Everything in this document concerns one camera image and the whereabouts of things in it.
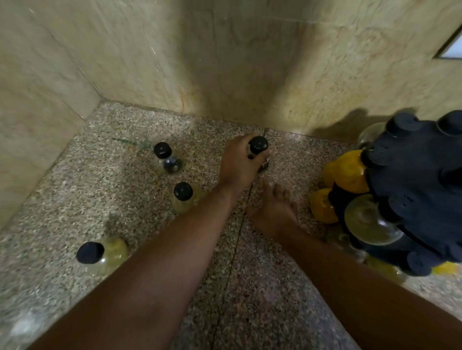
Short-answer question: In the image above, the person's left hand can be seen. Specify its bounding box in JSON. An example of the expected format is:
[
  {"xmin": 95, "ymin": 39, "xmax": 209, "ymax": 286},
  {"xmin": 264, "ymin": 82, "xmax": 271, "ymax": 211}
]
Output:
[{"xmin": 219, "ymin": 132, "xmax": 272, "ymax": 196}]

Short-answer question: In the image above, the person's right forearm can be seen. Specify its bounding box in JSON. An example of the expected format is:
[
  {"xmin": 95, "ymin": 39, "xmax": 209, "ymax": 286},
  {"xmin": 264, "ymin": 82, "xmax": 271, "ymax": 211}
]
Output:
[{"xmin": 269, "ymin": 219, "xmax": 462, "ymax": 350}]

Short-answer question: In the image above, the white framed wall panel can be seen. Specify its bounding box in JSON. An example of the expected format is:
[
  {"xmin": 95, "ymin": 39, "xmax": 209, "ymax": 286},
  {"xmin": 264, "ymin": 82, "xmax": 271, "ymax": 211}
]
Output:
[{"xmin": 433, "ymin": 25, "xmax": 462, "ymax": 60}]

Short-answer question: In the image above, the clear black-capped glass bottle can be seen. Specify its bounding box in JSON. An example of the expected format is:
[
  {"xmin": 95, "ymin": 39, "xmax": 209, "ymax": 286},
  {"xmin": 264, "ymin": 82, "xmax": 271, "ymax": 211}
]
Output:
[{"xmin": 153, "ymin": 142, "xmax": 183, "ymax": 175}]

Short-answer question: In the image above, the person's left forearm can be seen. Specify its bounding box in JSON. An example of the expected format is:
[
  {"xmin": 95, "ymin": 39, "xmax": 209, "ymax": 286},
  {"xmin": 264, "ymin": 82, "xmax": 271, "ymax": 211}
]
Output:
[{"xmin": 27, "ymin": 180, "xmax": 242, "ymax": 350}]

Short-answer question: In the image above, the person's right hand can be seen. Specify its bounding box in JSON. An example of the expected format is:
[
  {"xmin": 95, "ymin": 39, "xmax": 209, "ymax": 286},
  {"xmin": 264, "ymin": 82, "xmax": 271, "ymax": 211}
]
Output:
[{"xmin": 246, "ymin": 178, "xmax": 301, "ymax": 239}]

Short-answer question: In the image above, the pile of black-capped bottles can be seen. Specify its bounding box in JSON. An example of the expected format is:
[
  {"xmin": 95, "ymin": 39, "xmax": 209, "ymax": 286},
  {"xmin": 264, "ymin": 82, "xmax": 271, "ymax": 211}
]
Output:
[{"xmin": 310, "ymin": 110, "xmax": 462, "ymax": 286}]

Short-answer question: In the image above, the yellowish black-capped glass bottle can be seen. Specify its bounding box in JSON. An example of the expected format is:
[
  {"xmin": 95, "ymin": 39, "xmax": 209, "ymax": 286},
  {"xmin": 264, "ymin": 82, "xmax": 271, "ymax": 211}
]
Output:
[
  {"xmin": 170, "ymin": 181, "xmax": 203, "ymax": 215},
  {"xmin": 75, "ymin": 236, "xmax": 130, "ymax": 277}
]

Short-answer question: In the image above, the small black-capped glass bottle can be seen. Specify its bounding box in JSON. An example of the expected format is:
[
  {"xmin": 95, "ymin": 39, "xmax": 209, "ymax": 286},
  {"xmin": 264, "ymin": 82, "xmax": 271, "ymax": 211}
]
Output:
[{"xmin": 247, "ymin": 136, "xmax": 270, "ymax": 173}]

